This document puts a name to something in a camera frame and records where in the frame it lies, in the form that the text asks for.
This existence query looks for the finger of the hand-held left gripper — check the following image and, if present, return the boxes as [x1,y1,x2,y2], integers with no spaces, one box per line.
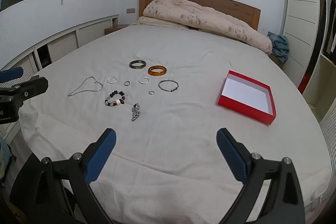
[0,68,24,83]
[0,76,49,106]

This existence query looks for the thin silver bangle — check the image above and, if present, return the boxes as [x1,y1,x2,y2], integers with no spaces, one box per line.
[158,80,180,93]

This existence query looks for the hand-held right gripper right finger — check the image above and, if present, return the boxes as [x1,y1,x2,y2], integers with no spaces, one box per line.
[216,128,305,224]

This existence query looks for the wooden nightstand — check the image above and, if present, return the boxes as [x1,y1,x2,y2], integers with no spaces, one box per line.
[104,25,129,35]
[270,54,286,69]

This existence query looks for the silver chain necklace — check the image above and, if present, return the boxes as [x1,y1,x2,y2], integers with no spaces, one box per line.
[67,76,103,97]

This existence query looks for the amber bangle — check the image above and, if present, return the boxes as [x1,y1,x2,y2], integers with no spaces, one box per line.
[147,65,168,77]

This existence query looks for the white open shelf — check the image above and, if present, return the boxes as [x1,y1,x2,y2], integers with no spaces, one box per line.
[302,53,336,125]

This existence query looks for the beaded bracelet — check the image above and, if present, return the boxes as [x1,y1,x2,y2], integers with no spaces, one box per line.
[104,91,126,107]

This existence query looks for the white bed sheet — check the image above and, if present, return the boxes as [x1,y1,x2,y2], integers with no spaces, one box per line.
[18,22,332,224]

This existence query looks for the cream floral duvet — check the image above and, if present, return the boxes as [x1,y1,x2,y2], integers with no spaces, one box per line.
[142,0,273,52]

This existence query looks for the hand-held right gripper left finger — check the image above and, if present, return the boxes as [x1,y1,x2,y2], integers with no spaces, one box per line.
[39,128,117,224]

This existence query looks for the dark green bangle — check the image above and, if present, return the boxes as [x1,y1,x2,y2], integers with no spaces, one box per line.
[129,60,146,70]

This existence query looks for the white low cabinet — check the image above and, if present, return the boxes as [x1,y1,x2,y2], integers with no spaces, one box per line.
[0,15,120,140]

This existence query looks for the white wardrobe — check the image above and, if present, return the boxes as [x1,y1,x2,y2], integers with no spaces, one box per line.
[282,0,327,88]

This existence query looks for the silver pendant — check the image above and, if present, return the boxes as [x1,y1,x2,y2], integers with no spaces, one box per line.
[131,102,141,122]

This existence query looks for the white louvered panel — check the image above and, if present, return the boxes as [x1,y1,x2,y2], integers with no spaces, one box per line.
[318,109,336,201]

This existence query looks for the wooden headboard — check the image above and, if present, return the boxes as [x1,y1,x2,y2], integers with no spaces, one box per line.
[139,0,261,31]

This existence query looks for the blue cloth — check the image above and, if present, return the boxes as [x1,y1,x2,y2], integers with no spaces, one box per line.
[270,34,290,63]

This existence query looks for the red box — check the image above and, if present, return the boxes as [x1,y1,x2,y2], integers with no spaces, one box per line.
[217,70,277,125]

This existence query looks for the hanging clothes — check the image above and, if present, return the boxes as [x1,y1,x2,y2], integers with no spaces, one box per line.
[318,0,336,54]

